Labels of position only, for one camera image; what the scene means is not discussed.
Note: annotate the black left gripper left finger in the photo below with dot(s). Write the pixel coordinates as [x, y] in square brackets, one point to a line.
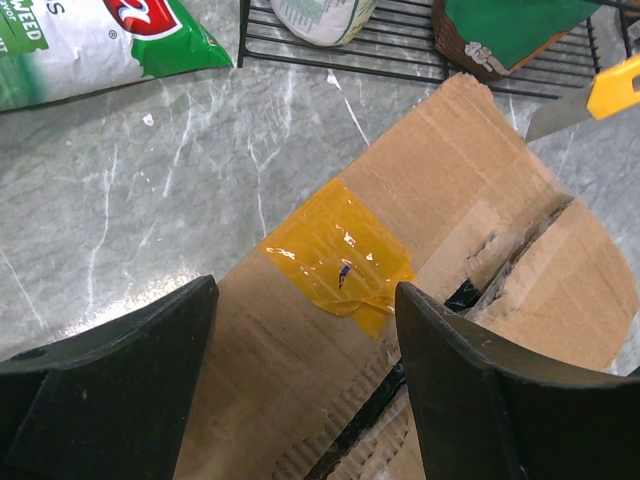
[111, 402]

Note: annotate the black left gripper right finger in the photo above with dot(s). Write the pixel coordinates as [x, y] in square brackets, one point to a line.
[487, 408]

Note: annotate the brown cardboard express box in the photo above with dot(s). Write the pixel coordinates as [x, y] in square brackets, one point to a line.
[306, 322]

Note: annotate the yellow utility knife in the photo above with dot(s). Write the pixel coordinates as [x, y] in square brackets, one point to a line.
[610, 92]

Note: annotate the green white chips bag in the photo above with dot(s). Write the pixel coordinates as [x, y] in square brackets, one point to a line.
[54, 50]

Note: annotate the green lid jar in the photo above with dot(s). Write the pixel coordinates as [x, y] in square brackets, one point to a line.
[493, 38]

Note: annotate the white lid can in rack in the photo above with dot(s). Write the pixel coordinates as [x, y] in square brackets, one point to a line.
[325, 23]

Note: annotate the black wire basket rack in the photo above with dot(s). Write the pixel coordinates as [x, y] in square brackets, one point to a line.
[398, 42]

